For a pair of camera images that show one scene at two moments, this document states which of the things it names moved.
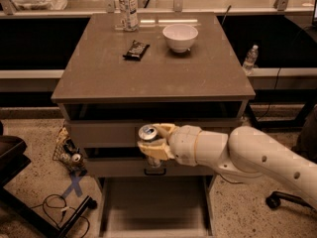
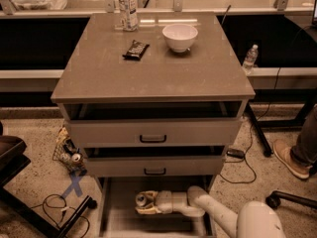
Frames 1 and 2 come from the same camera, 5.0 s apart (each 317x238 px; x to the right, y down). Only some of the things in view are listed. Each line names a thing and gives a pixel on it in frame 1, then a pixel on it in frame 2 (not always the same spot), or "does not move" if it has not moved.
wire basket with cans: (68, 154) does not move
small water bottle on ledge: (251, 59) does not move
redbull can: (149, 134) to (141, 199)
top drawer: (117, 124) does not move
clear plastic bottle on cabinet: (128, 7) does not move
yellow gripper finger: (158, 148) to (148, 209)
